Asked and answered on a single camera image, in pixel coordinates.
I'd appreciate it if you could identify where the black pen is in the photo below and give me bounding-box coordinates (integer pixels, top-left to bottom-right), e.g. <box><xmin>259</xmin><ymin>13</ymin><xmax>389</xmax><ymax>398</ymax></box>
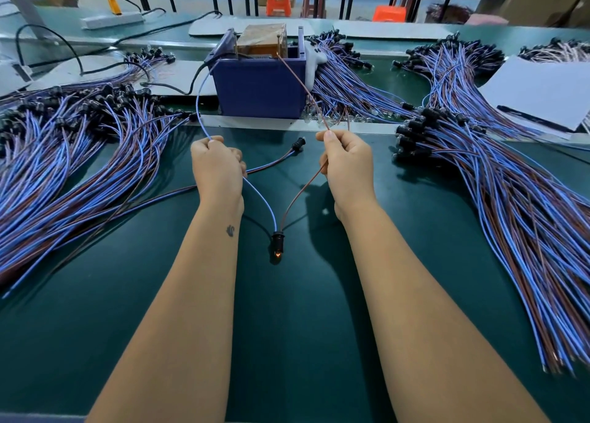
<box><xmin>497</xmin><ymin>105</ymin><xmax>575</xmax><ymax>134</ymax></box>

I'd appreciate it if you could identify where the person's right hand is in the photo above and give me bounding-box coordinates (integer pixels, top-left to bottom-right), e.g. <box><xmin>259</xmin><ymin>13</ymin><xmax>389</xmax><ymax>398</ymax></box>
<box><xmin>315</xmin><ymin>129</ymin><xmax>378</xmax><ymax>224</ymax></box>

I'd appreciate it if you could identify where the blue plastic tester box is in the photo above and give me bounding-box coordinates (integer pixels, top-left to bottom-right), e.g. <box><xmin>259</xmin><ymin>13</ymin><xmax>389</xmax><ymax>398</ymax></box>
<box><xmin>210</xmin><ymin>26</ymin><xmax>310</xmax><ymax>119</ymax></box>

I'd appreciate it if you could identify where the white flat mat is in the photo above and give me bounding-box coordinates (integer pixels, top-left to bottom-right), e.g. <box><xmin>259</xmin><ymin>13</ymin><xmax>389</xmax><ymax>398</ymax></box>
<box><xmin>334</xmin><ymin>20</ymin><xmax>457</xmax><ymax>41</ymax></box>
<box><xmin>29</xmin><ymin>57</ymin><xmax>218</xmax><ymax>97</ymax></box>
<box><xmin>189</xmin><ymin>15</ymin><xmax>335</xmax><ymax>38</ymax></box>

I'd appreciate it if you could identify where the pink plastic stool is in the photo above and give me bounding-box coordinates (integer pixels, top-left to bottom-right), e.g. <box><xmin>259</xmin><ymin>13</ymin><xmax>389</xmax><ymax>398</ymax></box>
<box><xmin>467</xmin><ymin>13</ymin><xmax>511</xmax><ymax>25</ymax></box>

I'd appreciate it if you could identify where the person's left hand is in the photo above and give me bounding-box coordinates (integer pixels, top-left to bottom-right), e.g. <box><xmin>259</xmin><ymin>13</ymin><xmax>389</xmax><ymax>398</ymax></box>
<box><xmin>191</xmin><ymin>136</ymin><xmax>249</xmax><ymax>212</ymax></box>

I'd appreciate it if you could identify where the black power cable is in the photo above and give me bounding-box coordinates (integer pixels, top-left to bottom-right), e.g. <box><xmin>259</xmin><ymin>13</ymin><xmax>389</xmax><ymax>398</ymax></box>
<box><xmin>15</xmin><ymin>10</ymin><xmax>224</xmax><ymax>75</ymax></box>

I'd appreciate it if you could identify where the white plastic device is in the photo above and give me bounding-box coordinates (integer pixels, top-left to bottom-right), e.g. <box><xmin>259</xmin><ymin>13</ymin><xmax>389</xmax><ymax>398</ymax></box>
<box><xmin>0</xmin><ymin>59</ymin><xmax>33</xmax><ymax>95</ymax></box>

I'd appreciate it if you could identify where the person's right forearm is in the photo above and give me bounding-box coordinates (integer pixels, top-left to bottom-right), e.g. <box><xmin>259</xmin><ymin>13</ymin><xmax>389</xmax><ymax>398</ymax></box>
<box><xmin>339</xmin><ymin>208</ymin><xmax>553</xmax><ymax>423</ymax></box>

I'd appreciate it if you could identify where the pile of wired lamps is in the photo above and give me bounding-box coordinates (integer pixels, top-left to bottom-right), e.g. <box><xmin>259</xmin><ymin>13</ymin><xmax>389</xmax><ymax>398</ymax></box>
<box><xmin>393</xmin><ymin>107</ymin><xmax>590</xmax><ymax>375</ymax></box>
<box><xmin>0</xmin><ymin>79</ymin><xmax>307</xmax><ymax>300</ymax></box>

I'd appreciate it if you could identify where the brown cardboard block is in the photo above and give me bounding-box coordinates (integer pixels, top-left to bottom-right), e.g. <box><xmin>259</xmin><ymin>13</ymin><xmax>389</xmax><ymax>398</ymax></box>
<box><xmin>237</xmin><ymin>24</ymin><xmax>289</xmax><ymax>58</ymax></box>

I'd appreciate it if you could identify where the white paper sheet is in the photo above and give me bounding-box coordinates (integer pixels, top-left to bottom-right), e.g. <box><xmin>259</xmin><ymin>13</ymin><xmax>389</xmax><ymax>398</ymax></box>
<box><xmin>479</xmin><ymin>57</ymin><xmax>590</xmax><ymax>134</ymax></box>

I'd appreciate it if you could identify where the white power strip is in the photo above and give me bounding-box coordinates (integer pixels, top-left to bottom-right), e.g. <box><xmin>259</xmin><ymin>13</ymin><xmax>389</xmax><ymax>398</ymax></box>
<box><xmin>80</xmin><ymin>11</ymin><xmax>146</xmax><ymax>30</ymax></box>

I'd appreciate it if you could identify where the blue brown plug cable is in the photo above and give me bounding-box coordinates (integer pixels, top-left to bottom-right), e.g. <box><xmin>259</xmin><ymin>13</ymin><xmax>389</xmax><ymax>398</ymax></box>
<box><xmin>194</xmin><ymin>51</ymin><xmax>356</xmax><ymax>265</ymax></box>

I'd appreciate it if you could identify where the person's left forearm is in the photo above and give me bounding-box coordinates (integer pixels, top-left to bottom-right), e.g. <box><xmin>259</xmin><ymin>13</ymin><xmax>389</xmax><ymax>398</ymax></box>
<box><xmin>85</xmin><ymin>201</ymin><xmax>243</xmax><ymax>423</ymax></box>

